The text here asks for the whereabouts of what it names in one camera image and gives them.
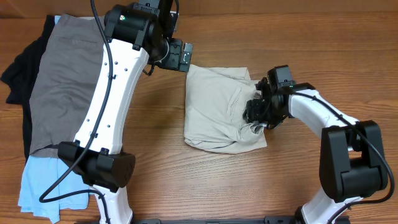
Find beige khaki shorts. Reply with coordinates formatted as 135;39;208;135
183;65;267;154

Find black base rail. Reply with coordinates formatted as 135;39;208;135
134;216;302;224

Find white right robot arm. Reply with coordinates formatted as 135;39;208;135
243;78;395;224

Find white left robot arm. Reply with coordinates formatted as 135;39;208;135
58;0;193;223

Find grey shorts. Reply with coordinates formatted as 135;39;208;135
29;14;104;157

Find black garment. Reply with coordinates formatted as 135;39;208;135
1;15;55;159

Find light blue garment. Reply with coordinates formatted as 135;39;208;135
18;156;89;223

